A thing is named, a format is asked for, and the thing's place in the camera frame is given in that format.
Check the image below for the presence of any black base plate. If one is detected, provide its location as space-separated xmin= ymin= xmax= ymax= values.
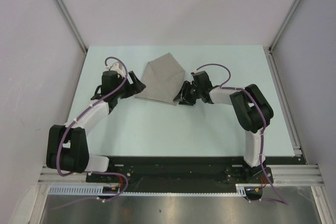
xmin=86 ymin=156 xmax=273 ymax=194

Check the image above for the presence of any light blue cable duct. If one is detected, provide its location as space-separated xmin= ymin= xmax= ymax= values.
xmin=48 ymin=185 xmax=246 ymax=197

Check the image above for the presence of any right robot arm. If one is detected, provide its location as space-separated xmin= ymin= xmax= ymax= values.
xmin=173 ymin=71 xmax=274 ymax=183

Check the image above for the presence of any aluminium rail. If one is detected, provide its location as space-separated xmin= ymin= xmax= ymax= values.
xmin=264 ymin=47 xmax=304 ymax=157
xmin=269 ymin=165 xmax=324 ymax=186

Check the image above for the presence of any grey cloth napkin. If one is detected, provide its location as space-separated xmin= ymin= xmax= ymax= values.
xmin=134 ymin=52 xmax=185 ymax=105

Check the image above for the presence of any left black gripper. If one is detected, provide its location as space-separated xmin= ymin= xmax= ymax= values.
xmin=113 ymin=71 xmax=145 ymax=99

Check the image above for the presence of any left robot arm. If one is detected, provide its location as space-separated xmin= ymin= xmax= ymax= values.
xmin=46 ymin=70 xmax=146 ymax=182

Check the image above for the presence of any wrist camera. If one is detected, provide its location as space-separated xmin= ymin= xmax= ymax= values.
xmin=191 ymin=69 xmax=199 ymax=75
xmin=105 ymin=62 xmax=125 ymax=76

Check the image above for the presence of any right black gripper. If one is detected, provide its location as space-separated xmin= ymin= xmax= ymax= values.
xmin=174 ymin=80 xmax=202 ymax=106

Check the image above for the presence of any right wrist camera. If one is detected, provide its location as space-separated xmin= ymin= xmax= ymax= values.
xmin=191 ymin=69 xmax=199 ymax=75

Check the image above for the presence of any front aluminium rail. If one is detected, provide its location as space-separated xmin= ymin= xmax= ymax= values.
xmin=269 ymin=165 xmax=324 ymax=186

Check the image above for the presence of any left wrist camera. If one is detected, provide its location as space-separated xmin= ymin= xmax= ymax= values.
xmin=105 ymin=62 xmax=125 ymax=76

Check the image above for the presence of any aluminium frame post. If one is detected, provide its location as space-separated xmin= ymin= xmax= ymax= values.
xmin=53 ymin=0 xmax=88 ymax=55
xmin=268 ymin=0 xmax=303 ymax=54

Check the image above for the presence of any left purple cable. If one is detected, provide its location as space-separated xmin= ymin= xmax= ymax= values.
xmin=51 ymin=56 xmax=129 ymax=210

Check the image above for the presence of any right side aluminium rail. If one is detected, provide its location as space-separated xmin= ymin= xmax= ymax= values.
xmin=264 ymin=47 xmax=304 ymax=157

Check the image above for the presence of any left aluminium frame post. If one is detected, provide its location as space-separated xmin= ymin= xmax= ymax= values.
xmin=53 ymin=0 xmax=88 ymax=55

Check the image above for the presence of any right aluminium frame post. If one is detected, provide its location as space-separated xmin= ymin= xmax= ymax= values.
xmin=268 ymin=0 xmax=303 ymax=54

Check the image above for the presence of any purple cable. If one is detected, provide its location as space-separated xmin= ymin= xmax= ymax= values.
xmin=51 ymin=56 xmax=129 ymax=210
xmin=191 ymin=63 xmax=289 ymax=206

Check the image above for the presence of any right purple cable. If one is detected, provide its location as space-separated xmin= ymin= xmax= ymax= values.
xmin=191 ymin=63 xmax=289 ymax=206

